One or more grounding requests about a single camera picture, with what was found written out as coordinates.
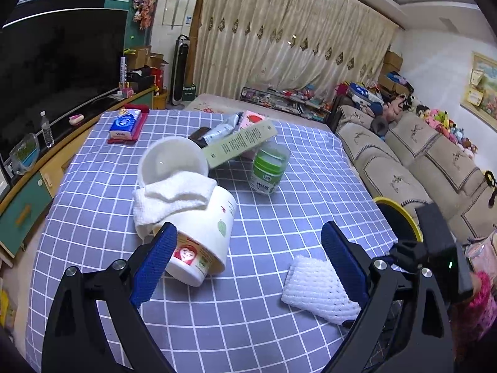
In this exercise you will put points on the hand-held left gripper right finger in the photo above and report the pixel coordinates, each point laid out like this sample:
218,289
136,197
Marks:
345,264

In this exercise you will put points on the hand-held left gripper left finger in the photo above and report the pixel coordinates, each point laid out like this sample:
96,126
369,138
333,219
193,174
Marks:
155,264

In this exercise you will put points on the black yellow-rimmed trash bin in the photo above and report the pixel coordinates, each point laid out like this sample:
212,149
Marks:
411,220

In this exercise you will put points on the white foam fruit net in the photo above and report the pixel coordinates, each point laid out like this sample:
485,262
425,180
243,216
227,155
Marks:
310,291

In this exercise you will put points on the white plastic bucket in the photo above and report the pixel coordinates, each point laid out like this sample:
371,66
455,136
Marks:
209,221

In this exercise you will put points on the pink strawberry milk carton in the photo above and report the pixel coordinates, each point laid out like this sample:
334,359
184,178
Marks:
254,118

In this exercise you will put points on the person's right forearm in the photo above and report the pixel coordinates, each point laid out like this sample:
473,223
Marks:
477,311

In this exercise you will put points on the white towel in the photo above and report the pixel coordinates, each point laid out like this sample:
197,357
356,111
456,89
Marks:
171,198

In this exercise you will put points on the blue checked tablecloth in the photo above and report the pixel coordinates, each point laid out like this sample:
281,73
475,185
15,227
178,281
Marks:
271,221

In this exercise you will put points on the beige sofa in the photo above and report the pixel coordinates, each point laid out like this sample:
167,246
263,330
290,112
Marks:
407,155

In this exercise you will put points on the green white plastic jar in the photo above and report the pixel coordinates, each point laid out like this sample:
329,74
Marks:
268,171

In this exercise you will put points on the row of plush toys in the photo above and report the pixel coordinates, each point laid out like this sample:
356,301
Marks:
438,122

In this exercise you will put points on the black wallet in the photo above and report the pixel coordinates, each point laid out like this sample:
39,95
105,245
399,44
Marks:
200,134

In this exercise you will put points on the grey round cushion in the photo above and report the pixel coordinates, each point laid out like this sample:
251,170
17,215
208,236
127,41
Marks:
379,126

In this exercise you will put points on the green yellow TV cabinet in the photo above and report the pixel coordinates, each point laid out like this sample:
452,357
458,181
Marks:
23,209

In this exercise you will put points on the blue tissue pack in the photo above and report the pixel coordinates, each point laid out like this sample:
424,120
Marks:
126,124

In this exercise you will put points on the long green paper box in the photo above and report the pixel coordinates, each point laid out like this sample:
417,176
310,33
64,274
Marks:
240,142

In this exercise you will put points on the silver foil packet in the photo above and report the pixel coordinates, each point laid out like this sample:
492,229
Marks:
221,130

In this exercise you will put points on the red tray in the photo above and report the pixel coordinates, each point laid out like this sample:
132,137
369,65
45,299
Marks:
138,108

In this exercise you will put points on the yellow basket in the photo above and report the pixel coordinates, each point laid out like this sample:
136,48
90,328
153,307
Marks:
161,101

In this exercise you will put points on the small pink case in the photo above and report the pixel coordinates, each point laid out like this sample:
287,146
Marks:
76,119

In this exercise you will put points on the clear water bottle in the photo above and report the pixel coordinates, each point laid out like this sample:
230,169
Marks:
46,132

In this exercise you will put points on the pile of bags and toys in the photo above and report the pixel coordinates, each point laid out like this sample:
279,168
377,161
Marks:
359,93

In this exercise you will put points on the floral floor mat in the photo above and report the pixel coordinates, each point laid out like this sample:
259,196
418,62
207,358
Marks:
217,103

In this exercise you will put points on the small green box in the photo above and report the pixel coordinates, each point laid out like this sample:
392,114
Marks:
189,93

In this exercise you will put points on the low shelf of toys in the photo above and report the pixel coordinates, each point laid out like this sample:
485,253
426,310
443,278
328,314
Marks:
283,99

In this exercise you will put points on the black box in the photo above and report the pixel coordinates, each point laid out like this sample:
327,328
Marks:
141,81

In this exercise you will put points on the red box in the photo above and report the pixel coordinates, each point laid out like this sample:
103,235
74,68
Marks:
159,79

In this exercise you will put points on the stack of cardboard boxes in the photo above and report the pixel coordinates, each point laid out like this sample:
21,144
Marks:
391,66

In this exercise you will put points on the black white tower fan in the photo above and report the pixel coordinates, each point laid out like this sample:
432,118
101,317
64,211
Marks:
180,70

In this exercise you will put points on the white printed tall carton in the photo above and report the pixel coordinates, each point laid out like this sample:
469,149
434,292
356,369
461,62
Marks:
124,70

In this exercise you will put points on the open cardboard box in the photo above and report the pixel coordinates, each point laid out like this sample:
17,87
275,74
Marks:
158,61
138,58

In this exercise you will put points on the black television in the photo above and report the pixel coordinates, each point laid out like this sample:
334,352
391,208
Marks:
58,66

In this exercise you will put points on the beige patterned curtain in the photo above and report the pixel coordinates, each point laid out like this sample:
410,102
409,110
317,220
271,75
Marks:
291,19

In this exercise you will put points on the white standing air conditioner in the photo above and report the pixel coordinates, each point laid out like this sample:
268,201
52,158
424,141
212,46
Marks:
174,7

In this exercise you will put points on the hanging flower decoration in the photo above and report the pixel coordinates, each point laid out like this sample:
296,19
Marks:
144,6

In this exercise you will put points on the framed wall picture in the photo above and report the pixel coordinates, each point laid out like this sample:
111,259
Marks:
483,89

